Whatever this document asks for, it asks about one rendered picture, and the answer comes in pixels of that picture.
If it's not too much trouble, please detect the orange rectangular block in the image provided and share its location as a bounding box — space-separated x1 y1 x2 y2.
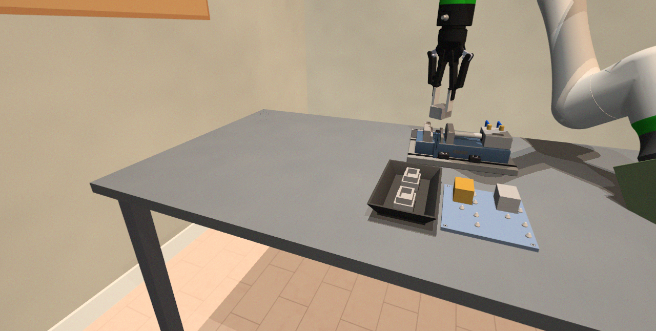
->
453 177 475 205

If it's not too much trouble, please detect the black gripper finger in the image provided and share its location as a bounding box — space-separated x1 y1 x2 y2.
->
445 50 474 112
427 49 448 106

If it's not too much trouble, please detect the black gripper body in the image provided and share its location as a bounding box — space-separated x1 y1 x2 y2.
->
436 29 468 62

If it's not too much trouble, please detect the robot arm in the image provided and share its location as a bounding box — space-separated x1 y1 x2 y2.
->
437 0 656 162

